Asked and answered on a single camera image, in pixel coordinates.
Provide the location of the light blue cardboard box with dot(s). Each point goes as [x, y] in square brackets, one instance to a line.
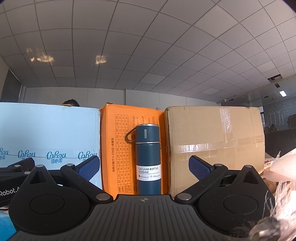
[46, 129]

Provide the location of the orange cardboard box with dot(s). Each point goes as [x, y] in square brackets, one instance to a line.
[115, 150]

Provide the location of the ceiling lamp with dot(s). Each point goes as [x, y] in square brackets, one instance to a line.
[282, 93]

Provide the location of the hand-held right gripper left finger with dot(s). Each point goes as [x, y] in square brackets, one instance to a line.
[89, 166]

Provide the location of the tan cardboard flap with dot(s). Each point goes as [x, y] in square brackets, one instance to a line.
[57, 104]

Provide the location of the dark wall board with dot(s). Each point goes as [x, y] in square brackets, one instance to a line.
[277, 111]

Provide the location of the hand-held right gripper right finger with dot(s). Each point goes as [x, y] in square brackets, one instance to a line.
[199, 166]

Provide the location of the brown taped cardboard box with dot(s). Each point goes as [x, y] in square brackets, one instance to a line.
[208, 134]

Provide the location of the white crumpled sheet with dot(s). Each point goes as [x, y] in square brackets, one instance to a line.
[283, 165]

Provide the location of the dark grey door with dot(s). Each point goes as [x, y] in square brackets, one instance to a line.
[10, 88]

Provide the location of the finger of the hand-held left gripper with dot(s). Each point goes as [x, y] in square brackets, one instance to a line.
[25, 162]

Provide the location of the dark blue vacuum bottle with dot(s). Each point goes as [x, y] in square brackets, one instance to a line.
[148, 157]

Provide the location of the black partition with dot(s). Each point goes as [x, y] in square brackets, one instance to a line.
[282, 141]

